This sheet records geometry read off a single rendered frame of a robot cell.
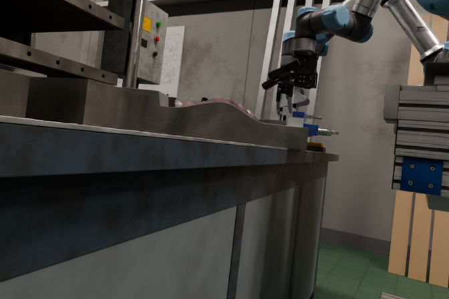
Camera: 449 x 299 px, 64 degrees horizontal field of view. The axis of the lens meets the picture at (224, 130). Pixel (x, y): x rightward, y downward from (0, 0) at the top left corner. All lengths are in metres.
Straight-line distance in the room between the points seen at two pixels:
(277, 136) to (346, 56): 2.71
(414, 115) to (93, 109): 0.75
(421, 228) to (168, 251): 2.54
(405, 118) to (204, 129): 0.50
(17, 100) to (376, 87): 3.15
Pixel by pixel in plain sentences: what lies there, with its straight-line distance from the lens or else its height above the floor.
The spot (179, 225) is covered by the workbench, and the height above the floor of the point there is 0.67.
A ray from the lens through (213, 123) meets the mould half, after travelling 0.89.
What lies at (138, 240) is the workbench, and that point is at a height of 0.67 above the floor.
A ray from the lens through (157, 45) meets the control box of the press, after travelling 2.01.
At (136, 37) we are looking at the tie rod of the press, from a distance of 1.67.
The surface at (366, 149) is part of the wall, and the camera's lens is 3.40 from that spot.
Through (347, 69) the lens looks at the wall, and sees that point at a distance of 3.52.
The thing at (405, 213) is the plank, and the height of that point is 0.43.
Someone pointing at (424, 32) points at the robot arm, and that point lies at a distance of 1.69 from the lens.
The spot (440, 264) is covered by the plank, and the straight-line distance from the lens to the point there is 2.95.
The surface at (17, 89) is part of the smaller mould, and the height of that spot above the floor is 0.84.
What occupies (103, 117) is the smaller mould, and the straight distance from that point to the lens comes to 0.60.
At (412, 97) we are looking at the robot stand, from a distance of 1.00.
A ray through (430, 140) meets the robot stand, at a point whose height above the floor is 0.86.
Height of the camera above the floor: 0.80
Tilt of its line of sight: 2 degrees up
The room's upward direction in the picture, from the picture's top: 6 degrees clockwise
